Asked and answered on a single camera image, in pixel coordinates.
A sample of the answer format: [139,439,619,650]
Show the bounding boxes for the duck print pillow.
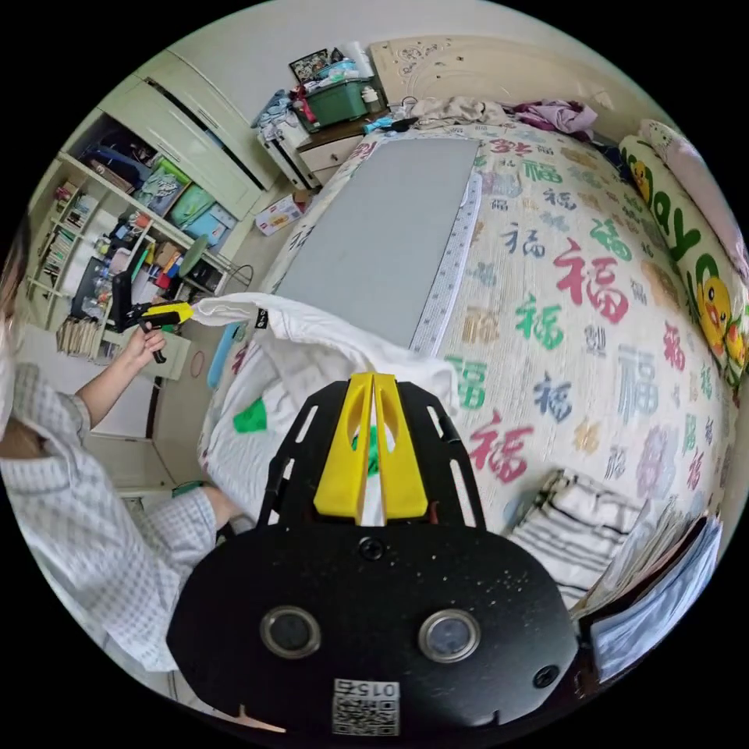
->
[617,134,749,394]

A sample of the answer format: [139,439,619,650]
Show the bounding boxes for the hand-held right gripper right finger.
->
[373,373,428,522]

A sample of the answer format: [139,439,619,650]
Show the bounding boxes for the stack of papers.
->
[576,502,728,687]

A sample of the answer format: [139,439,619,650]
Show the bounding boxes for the pile of striped clothes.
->
[507,467,651,611]

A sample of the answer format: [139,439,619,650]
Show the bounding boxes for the nightstand with green bin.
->
[251,39,424,192]

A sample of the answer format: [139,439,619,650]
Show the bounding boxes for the open shelf with clutter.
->
[25,111,242,365]

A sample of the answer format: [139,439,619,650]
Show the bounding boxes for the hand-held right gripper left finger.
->
[313,373,375,522]

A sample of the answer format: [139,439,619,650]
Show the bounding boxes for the white carton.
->
[254,193,312,237]

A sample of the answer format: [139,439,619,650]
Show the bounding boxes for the beige patterned long sleeve shirt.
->
[190,292,464,529]

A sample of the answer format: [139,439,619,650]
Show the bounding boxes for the person's left forearm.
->
[74,355,140,427]

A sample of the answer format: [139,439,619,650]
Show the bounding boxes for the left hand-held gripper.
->
[121,299,195,365]

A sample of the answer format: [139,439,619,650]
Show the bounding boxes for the green round stool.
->
[177,233,256,295]

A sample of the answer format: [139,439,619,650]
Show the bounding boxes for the person's left hand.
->
[119,323,169,371]

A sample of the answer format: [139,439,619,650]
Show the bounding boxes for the person's body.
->
[0,215,235,675]

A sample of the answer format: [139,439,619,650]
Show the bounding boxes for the person's right hand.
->
[201,485,258,537]

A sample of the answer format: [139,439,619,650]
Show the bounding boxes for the bed with printed quilt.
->
[197,34,749,623]

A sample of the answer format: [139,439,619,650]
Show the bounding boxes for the cream wardrobe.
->
[98,48,283,207]

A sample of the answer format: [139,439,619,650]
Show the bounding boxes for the grey folding board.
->
[271,137,485,356]

